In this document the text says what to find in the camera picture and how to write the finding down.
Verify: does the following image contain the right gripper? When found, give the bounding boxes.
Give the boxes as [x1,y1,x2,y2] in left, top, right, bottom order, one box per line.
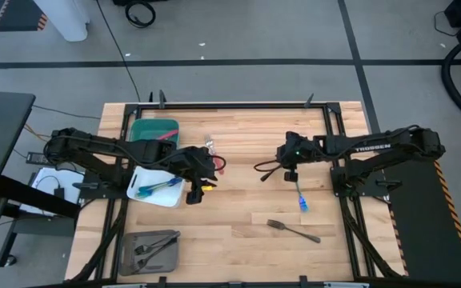
[276,130,316,183]

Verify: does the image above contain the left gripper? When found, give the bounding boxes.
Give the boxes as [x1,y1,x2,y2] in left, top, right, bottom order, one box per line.
[172,146,218,206]

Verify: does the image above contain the white plastic bin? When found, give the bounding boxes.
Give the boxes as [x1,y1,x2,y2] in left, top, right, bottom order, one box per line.
[126,166,186,209]

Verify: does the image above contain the grey plastic tray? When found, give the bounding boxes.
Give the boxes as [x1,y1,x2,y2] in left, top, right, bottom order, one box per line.
[118,230,180,277]

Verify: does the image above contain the teal plastic bin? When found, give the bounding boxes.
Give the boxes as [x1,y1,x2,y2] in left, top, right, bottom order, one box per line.
[128,118,182,146]

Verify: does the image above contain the black power adapter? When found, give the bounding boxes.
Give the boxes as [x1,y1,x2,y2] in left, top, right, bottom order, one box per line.
[52,175,66,199]

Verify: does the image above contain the black platform with hazard stripes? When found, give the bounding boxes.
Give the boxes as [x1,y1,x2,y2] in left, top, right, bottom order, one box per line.
[382,159,461,284]

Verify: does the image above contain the white box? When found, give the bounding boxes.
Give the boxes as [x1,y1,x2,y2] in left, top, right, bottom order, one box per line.
[18,166,86,218]

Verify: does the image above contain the black power brick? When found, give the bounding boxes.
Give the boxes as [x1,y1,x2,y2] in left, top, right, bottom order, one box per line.
[25,150,51,166]

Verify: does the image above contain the white pillar base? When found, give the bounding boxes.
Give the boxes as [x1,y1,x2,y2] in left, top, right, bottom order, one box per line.
[34,0,91,43]

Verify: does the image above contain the black mat with hazard stripes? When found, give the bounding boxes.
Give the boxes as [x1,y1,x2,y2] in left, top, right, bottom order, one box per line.
[0,0,50,33]

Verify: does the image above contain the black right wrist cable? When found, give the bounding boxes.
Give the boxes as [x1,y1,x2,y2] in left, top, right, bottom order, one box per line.
[253,158,286,183]

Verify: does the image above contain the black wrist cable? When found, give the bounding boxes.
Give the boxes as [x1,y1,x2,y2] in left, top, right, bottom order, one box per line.
[253,158,286,183]
[210,154,228,174]

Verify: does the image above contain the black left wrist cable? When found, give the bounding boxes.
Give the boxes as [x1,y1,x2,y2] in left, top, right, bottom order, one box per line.
[210,154,228,174]

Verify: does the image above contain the black table frame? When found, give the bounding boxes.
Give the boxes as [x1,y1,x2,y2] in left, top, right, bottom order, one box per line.
[68,90,406,288]

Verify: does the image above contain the black floor cable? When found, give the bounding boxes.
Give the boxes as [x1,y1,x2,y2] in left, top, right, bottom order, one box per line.
[94,0,142,103]

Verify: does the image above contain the black coiled cable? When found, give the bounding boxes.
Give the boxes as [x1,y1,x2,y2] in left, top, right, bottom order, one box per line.
[124,0,158,29]

